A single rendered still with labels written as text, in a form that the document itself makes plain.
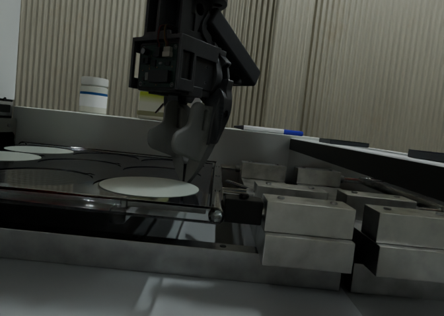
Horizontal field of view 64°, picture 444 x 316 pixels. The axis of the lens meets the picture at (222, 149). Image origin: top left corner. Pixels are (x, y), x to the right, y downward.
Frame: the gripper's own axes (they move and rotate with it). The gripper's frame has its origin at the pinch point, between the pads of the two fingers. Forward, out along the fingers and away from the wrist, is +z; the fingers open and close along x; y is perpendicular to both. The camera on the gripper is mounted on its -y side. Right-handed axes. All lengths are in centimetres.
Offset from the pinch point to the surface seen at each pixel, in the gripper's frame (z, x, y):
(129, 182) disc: 1.2, -2.3, 6.9
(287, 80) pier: -51, -118, -258
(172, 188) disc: 1.2, 2.0, 4.9
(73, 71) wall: -41, -288, -153
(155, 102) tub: -9.1, -31.3, -22.6
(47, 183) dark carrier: 1.4, -5.0, 14.2
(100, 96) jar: -10, -55, -25
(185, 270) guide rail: 8.7, 5.3, 5.5
